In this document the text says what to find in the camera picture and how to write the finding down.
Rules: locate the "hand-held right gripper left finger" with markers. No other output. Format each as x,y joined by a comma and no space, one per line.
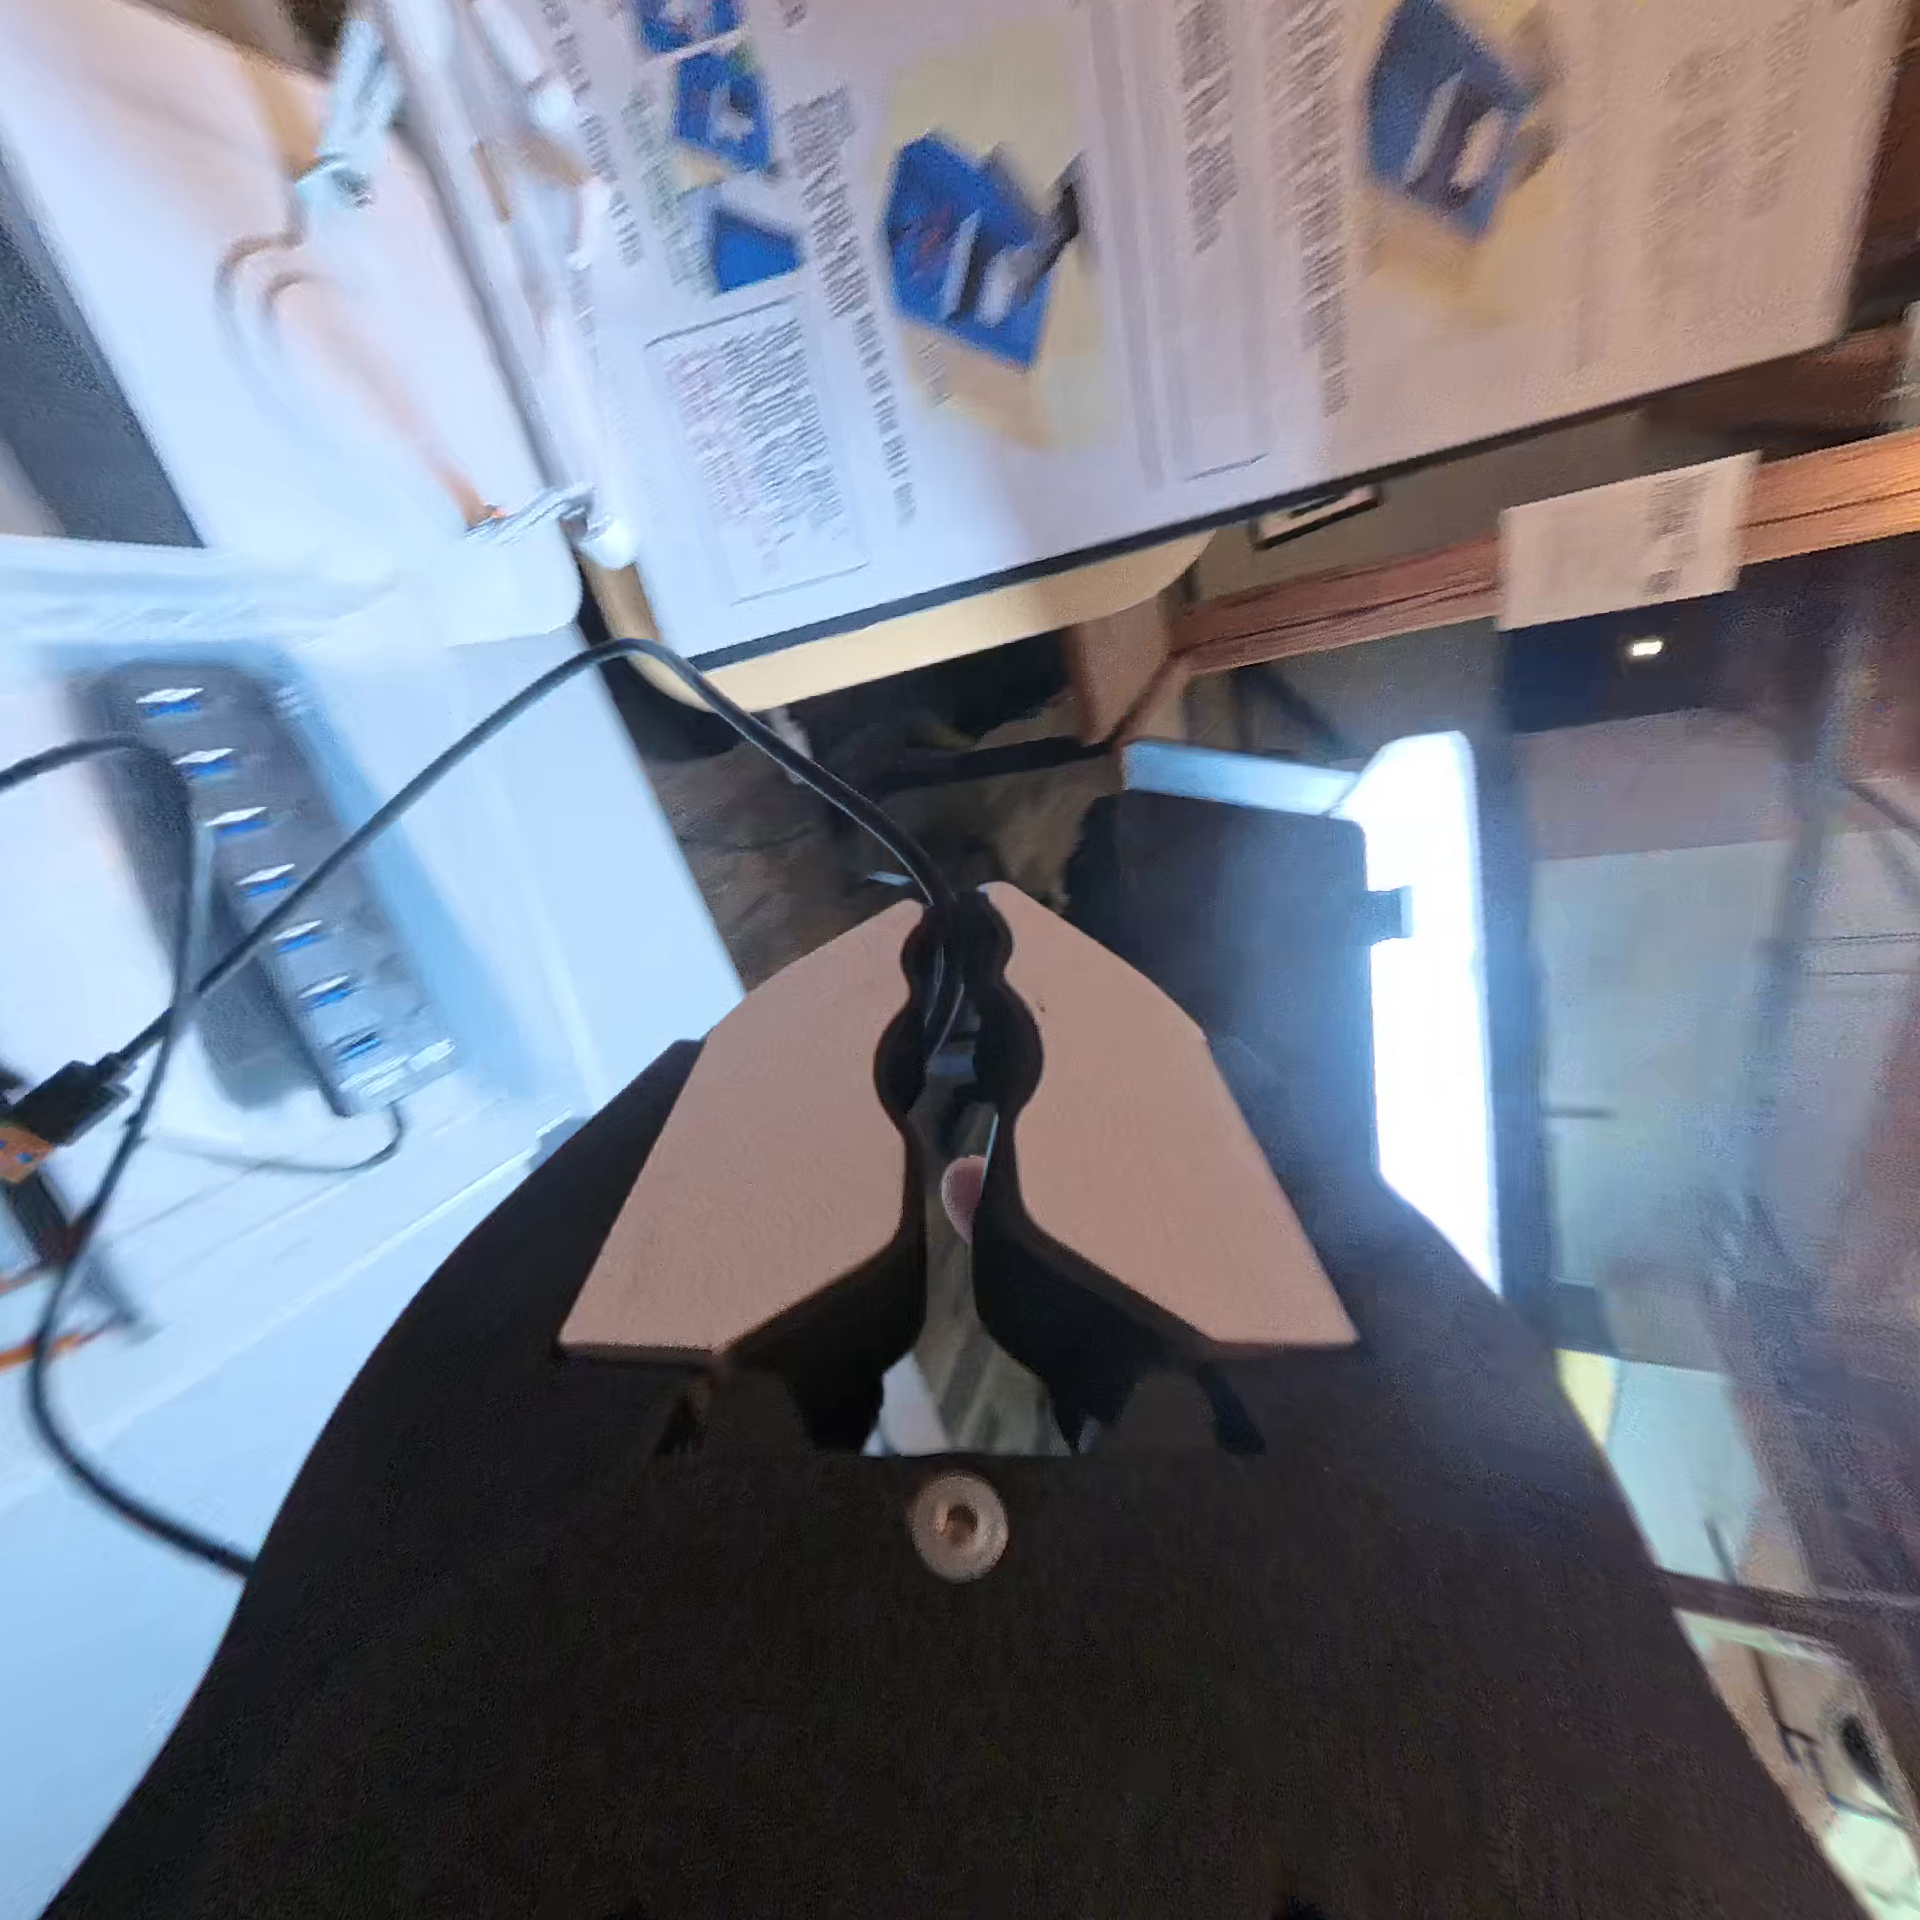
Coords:
749,1202

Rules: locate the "person's right hand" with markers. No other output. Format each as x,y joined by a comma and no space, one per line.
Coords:
965,1196

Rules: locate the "white paper sign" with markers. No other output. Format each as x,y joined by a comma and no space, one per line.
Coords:
1629,541

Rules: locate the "clear plastic bin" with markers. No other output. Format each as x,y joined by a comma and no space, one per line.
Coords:
495,840

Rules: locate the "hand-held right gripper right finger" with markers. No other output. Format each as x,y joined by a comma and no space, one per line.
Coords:
1157,1185

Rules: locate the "dark multi-port usb hub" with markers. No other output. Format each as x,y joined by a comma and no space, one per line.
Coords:
256,961

